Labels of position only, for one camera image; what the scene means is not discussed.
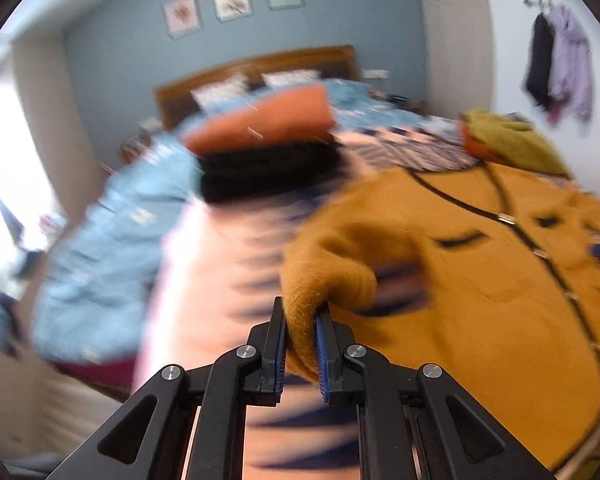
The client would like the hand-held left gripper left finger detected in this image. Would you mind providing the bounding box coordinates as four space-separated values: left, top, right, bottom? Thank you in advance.
45 296 287 480

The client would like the lilac hanging jacket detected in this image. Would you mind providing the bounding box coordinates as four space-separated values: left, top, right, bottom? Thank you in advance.
547 5 595 126

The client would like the black hanging garment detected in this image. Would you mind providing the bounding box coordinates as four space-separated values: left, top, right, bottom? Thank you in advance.
524 12 556 108

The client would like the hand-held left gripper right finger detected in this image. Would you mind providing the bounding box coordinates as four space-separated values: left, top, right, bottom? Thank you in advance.
312 307 556 480

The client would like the orange folded garment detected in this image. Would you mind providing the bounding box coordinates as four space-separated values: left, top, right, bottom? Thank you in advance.
182 84 338 157

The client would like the pink flower wall picture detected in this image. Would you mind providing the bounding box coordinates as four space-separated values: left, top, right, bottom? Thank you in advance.
162 0 202 41

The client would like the patterned pillow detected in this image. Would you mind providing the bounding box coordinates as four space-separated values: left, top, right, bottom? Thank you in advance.
190 74 251 113
261 69 321 90

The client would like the black folded garment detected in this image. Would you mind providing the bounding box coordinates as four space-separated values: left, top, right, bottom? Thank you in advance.
199 136 343 206

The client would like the olive yellow garment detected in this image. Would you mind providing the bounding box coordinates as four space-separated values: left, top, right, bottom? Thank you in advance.
465 109 571 177

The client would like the mustard knit cardigan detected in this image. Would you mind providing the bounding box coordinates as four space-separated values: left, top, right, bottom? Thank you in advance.
280 160 600 476

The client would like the wooden headboard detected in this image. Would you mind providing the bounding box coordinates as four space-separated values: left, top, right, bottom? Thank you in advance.
153 45 358 131

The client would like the white flower wall picture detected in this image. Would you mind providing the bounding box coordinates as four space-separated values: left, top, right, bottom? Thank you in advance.
211 0 253 23

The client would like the maroon bed sheet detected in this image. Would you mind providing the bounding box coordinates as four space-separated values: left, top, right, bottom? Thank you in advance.
55 355 137 401

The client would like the orange cloth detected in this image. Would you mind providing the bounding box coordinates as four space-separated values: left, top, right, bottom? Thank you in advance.
457 115 491 161

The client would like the pink patterned blanket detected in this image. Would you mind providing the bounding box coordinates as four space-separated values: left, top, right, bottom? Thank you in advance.
132 122 586 480

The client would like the blue floral quilt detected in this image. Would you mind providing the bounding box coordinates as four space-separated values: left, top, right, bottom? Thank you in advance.
30 77 461 366

